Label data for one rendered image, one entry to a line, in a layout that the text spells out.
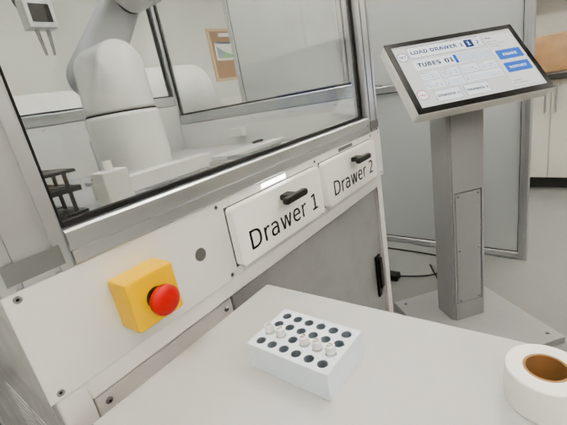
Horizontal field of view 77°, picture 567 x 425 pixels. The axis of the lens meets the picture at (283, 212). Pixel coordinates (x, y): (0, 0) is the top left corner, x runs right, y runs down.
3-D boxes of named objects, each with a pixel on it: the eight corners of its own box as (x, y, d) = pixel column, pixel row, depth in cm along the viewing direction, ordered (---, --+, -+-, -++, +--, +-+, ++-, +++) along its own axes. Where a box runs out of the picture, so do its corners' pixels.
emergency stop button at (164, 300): (186, 306, 47) (178, 279, 46) (160, 323, 44) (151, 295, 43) (172, 301, 49) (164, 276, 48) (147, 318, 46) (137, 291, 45)
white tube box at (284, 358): (364, 355, 46) (361, 330, 45) (332, 402, 40) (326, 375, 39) (288, 330, 54) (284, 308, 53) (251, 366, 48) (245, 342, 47)
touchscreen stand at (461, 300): (564, 342, 139) (586, 66, 108) (462, 377, 132) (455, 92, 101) (473, 284, 186) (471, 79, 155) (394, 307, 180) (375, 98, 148)
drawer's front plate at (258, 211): (325, 211, 85) (318, 166, 82) (244, 267, 64) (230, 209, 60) (319, 211, 86) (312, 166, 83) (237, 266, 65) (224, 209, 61)
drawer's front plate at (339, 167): (377, 175, 108) (374, 139, 105) (330, 207, 87) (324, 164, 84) (371, 175, 109) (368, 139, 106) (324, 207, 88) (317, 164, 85)
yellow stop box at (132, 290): (187, 306, 50) (174, 260, 48) (143, 337, 45) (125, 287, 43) (166, 298, 53) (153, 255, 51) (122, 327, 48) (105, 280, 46)
